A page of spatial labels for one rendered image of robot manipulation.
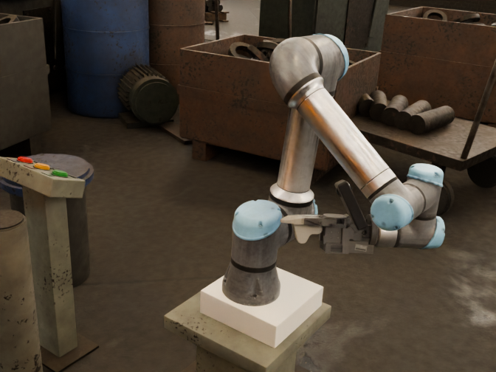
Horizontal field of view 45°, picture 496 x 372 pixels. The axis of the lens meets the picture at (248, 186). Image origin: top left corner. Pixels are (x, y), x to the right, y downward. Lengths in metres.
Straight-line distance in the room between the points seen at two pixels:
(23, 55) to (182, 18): 1.43
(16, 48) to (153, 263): 1.49
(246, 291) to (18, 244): 0.59
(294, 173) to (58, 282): 0.76
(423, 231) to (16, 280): 1.01
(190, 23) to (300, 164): 3.09
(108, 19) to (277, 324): 2.94
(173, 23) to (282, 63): 3.16
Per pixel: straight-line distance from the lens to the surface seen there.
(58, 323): 1.88
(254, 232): 1.42
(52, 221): 1.72
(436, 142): 3.04
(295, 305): 1.52
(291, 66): 1.28
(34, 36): 3.46
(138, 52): 4.18
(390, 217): 1.21
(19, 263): 1.63
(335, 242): 1.34
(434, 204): 1.35
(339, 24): 5.84
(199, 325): 1.54
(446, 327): 2.21
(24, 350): 1.77
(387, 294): 2.31
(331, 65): 1.39
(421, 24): 4.37
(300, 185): 1.50
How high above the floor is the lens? 1.21
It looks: 23 degrees down
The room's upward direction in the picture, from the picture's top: 3 degrees clockwise
